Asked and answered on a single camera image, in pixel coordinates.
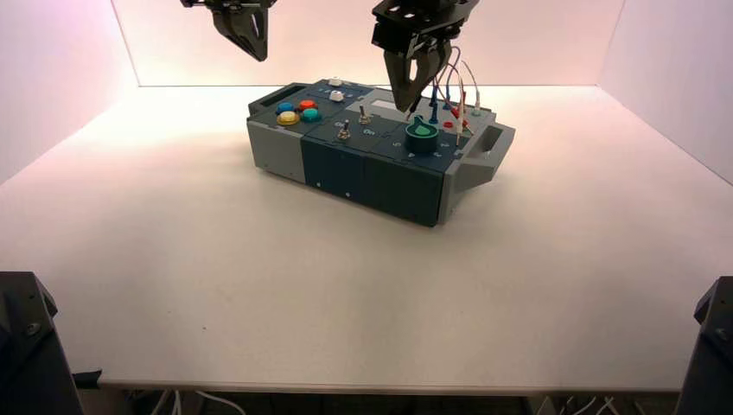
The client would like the dark knob with green pointer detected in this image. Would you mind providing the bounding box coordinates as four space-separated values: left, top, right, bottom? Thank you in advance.
405 115 441 155

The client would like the blue banana plug lead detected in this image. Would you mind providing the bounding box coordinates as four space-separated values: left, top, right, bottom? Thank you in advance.
428 47 461 125

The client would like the dark blue grey control box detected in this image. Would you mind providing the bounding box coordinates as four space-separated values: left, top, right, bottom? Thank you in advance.
245 78 517 228

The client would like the red banana plug lead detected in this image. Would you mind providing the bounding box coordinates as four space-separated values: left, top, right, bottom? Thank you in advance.
443 74 471 130

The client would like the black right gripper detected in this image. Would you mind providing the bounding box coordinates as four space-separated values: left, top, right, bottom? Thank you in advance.
371 0 481 113

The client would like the black bracket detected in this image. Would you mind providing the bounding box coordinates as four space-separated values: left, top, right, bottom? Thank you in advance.
71 370 103 391

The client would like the white banana plug lead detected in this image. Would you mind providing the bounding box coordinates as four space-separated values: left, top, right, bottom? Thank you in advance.
455 57 483 145

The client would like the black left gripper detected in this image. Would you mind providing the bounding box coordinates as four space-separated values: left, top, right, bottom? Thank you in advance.
180 0 279 62

